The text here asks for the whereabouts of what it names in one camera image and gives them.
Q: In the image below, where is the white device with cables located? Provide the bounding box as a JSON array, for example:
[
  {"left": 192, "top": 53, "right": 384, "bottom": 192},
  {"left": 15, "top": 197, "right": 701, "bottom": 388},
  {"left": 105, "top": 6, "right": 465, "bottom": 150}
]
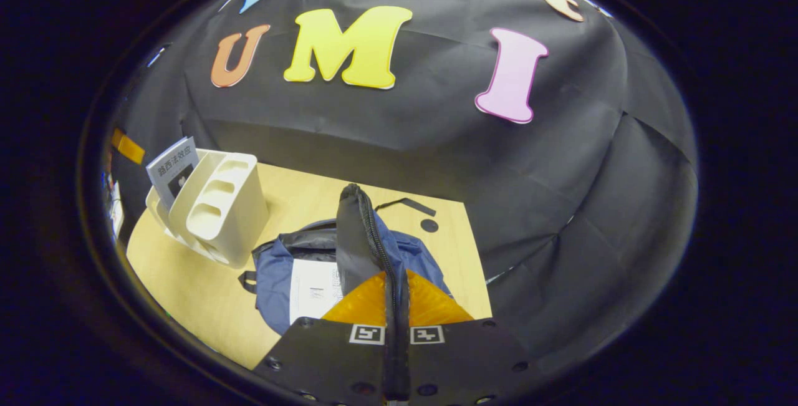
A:
[{"left": 107, "top": 180, "right": 125, "bottom": 237}]

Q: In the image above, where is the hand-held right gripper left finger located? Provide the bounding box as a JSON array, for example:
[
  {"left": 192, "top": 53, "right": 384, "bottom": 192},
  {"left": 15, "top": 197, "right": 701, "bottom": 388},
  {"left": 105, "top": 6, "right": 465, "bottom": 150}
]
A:
[{"left": 256, "top": 271, "right": 388, "bottom": 406}]

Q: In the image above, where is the grey cover book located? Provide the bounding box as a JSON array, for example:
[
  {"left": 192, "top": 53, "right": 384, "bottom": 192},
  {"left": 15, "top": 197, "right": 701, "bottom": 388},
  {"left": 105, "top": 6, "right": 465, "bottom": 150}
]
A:
[{"left": 147, "top": 137, "right": 200, "bottom": 210}]

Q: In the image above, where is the cream plastic bookshelf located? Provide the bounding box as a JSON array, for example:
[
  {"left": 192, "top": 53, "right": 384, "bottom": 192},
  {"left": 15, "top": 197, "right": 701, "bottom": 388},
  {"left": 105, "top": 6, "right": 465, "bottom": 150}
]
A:
[{"left": 145, "top": 149, "right": 270, "bottom": 268}]

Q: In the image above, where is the navy blue schoolbag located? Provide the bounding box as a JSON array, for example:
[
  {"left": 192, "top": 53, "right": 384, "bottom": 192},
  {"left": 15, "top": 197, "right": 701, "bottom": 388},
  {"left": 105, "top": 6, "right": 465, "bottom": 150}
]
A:
[{"left": 238, "top": 183, "right": 453, "bottom": 402}]

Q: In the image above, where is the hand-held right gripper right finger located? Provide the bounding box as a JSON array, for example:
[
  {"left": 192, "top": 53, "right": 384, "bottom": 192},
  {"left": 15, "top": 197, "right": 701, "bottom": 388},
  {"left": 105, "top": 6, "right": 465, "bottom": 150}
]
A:
[{"left": 405, "top": 269, "right": 543, "bottom": 406}]

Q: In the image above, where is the white cover book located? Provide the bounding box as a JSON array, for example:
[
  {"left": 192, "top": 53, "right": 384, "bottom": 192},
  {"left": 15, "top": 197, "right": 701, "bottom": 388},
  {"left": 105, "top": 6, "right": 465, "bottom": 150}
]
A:
[{"left": 290, "top": 259, "right": 344, "bottom": 326}]

